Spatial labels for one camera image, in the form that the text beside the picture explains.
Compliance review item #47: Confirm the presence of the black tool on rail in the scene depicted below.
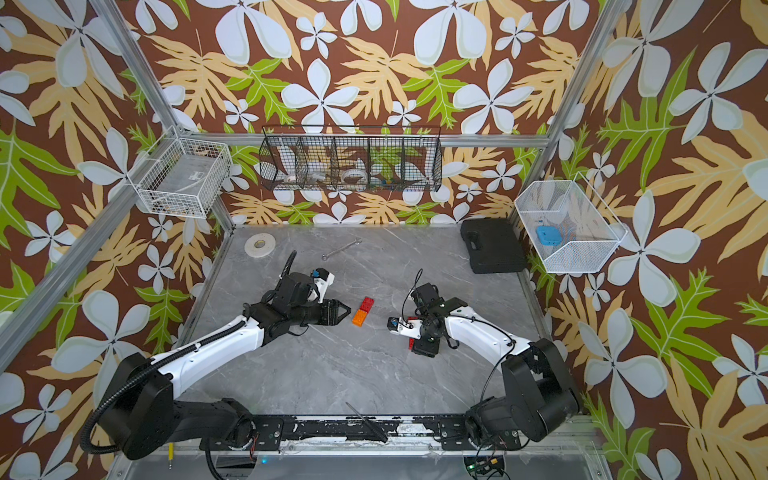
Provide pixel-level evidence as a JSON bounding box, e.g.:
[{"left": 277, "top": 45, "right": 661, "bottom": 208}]
[{"left": 346, "top": 402, "right": 389, "bottom": 443}]

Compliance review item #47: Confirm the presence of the white tape roll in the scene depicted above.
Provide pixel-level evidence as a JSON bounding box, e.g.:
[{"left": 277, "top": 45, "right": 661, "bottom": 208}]
[{"left": 244, "top": 233, "right": 277, "bottom": 258}]

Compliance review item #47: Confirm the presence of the yellow handled hex key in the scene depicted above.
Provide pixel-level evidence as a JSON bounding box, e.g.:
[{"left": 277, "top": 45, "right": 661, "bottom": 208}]
[{"left": 167, "top": 443, "right": 175, "bottom": 470}]

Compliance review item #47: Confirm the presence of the aluminium frame post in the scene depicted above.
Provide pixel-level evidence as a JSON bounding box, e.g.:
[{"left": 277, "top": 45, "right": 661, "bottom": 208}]
[
  {"left": 91, "top": 1, "right": 234, "bottom": 232},
  {"left": 497, "top": 1, "right": 632, "bottom": 189}
]

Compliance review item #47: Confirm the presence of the white wire basket right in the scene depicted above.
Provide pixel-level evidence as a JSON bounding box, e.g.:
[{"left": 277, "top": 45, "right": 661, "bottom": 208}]
[{"left": 514, "top": 174, "right": 628, "bottom": 276}]

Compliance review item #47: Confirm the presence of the black wire basket centre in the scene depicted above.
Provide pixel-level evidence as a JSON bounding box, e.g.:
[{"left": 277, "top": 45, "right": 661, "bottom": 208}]
[{"left": 256, "top": 124, "right": 444, "bottom": 192}]

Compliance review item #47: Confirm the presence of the black plastic case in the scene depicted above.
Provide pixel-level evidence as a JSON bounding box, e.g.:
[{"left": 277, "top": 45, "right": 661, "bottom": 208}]
[{"left": 460, "top": 218, "right": 526, "bottom": 274}]

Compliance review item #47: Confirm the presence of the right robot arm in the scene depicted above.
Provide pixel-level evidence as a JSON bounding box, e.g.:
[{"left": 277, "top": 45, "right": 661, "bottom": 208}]
[{"left": 388, "top": 283, "right": 583, "bottom": 450}]

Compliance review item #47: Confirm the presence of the blue object in basket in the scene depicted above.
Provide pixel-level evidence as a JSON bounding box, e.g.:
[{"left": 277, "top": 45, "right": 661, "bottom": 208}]
[{"left": 535, "top": 225, "right": 563, "bottom": 247}]

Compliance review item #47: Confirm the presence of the white wire basket left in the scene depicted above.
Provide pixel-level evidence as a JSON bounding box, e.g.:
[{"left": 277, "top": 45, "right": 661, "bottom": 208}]
[{"left": 130, "top": 127, "right": 232, "bottom": 219}]

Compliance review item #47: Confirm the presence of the orange square lego brick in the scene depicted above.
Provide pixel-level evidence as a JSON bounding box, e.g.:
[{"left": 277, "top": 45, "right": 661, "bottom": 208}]
[{"left": 352, "top": 309, "right": 368, "bottom": 327}]

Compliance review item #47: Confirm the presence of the aluminium frame post back right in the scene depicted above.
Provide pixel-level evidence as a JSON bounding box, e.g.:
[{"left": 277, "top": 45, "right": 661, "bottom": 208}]
[{"left": 497, "top": 1, "right": 632, "bottom": 189}]

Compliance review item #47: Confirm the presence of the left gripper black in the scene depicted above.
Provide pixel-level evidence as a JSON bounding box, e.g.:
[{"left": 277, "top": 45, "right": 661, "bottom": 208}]
[{"left": 290, "top": 297, "right": 353, "bottom": 327}]

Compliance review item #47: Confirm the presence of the red square lego brick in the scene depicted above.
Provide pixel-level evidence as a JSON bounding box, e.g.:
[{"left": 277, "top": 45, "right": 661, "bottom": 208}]
[{"left": 360, "top": 297, "right": 375, "bottom": 313}]

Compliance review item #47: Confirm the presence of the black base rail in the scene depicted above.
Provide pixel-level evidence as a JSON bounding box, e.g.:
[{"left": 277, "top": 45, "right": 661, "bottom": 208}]
[{"left": 212, "top": 413, "right": 524, "bottom": 453}]

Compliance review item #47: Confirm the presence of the red long lego brick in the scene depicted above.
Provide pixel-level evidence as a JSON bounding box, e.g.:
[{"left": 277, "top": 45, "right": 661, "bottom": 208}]
[{"left": 406, "top": 317, "right": 422, "bottom": 350}]

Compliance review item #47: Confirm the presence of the aluminium frame post back left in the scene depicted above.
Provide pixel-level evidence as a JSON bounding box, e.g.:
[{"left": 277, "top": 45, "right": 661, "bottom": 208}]
[{"left": 91, "top": 1, "right": 234, "bottom": 232}]

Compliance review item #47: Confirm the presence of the metal combination wrench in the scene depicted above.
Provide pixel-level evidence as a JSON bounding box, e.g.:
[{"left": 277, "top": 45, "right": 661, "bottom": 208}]
[{"left": 321, "top": 238, "right": 363, "bottom": 261}]

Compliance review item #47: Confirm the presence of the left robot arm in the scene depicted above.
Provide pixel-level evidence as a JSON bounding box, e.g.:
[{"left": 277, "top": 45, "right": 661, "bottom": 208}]
[{"left": 79, "top": 268, "right": 351, "bottom": 460}]

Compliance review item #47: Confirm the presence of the white wire basket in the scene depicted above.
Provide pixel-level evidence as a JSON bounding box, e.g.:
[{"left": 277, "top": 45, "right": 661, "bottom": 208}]
[
  {"left": 130, "top": 127, "right": 232, "bottom": 219},
  {"left": 514, "top": 174, "right": 628, "bottom": 276}
]

